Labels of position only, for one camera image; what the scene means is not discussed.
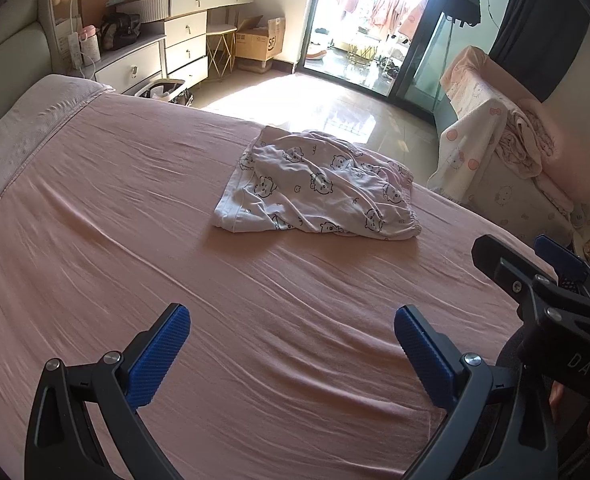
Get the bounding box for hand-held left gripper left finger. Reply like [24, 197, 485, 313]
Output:
[24, 303, 192, 480]

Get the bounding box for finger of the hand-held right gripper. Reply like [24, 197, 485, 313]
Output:
[472, 234, 590, 322]
[534, 234, 590, 295]

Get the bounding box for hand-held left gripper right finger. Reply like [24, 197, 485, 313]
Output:
[394, 304, 558, 480]

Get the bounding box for pink bear print pajama pants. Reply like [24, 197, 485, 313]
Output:
[212, 130, 422, 239]

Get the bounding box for person's right hand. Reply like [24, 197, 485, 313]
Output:
[549, 379, 590, 433]

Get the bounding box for bed with pink sheet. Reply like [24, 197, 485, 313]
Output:
[0, 74, 558, 480]

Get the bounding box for pink blanket pile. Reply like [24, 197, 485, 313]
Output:
[498, 97, 590, 211]

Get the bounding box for armchair with blankets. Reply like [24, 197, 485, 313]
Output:
[427, 45, 576, 241]

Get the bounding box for black framed glass door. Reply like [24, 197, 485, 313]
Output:
[295, 0, 518, 126]

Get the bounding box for dark curtain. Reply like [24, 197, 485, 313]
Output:
[489, 0, 590, 103]

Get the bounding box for pinkish grey waffle pillow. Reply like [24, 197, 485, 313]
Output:
[0, 74, 116, 241]

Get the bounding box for white trash bin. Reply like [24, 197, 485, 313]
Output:
[134, 79, 192, 107]

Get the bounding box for pink hanging laundry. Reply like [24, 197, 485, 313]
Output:
[335, 0, 426, 41]

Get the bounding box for white nightstand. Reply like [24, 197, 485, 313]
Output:
[94, 40, 167, 97]

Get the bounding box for white power strip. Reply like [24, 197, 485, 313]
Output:
[59, 32, 83, 72]

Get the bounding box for white bottle with pink cap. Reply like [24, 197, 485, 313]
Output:
[77, 25, 100, 68]

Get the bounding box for black bag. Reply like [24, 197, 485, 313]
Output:
[97, 12, 142, 52]

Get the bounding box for cardboard box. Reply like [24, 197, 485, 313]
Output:
[235, 15, 286, 61]

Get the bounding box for white stool with gold legs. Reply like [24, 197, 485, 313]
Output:
[206, 24, 238, 77]

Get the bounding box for white vanity desk with drawers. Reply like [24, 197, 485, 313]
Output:
[106, 0, 257, 92]

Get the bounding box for grey padded headboard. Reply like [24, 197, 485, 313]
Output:
[0, 0, 58, 92]

